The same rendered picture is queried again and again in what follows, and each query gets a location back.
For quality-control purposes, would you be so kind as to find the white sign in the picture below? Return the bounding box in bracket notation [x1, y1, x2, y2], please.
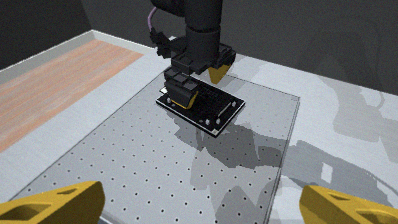
[159, 87, 167, 94]

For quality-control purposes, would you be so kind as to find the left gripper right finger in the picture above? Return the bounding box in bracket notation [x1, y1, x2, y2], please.
[299, 185, 398, 224]

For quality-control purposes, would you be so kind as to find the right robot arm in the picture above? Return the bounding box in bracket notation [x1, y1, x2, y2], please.
[150, 0, 223, 59]

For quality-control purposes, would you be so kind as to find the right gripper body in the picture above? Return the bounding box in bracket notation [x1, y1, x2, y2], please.
[164, 25, 237, 108]

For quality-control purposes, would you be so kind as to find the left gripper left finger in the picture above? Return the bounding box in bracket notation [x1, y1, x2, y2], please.
[0, 181, 105, 224]

